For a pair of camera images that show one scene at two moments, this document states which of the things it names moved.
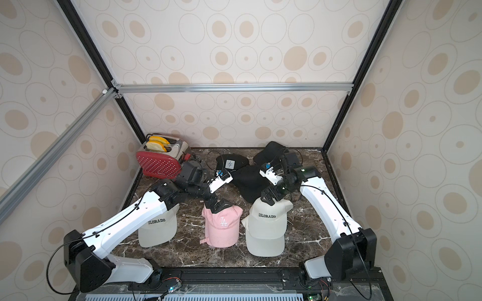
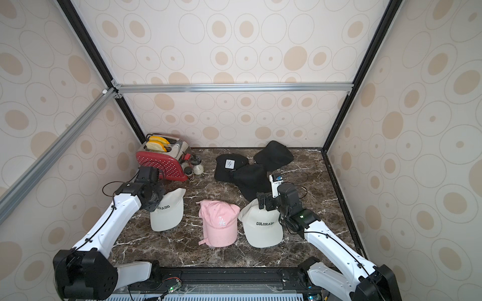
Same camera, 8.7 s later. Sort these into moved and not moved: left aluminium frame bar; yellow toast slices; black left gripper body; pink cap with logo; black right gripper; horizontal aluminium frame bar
Moved: black right gripper; black left gripper body
Not moved: pink cap with logo; horizontal aluminium frame bar; left aluminium frame bar; yellow toast slices
